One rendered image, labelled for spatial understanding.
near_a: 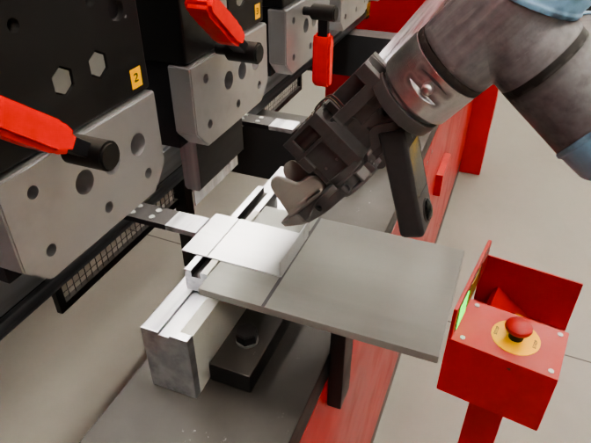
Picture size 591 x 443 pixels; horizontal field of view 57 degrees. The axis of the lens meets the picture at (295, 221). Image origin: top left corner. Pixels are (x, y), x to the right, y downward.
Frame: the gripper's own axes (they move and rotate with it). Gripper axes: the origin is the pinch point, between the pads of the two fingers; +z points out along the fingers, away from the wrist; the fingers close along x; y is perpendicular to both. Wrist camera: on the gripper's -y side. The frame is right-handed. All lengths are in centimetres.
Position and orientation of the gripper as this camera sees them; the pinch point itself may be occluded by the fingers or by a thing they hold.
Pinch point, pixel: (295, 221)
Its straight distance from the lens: 62.2
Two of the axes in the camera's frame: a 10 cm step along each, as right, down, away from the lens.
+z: -6.0, 5.0, 6.3
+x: -3.8, 5.2, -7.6
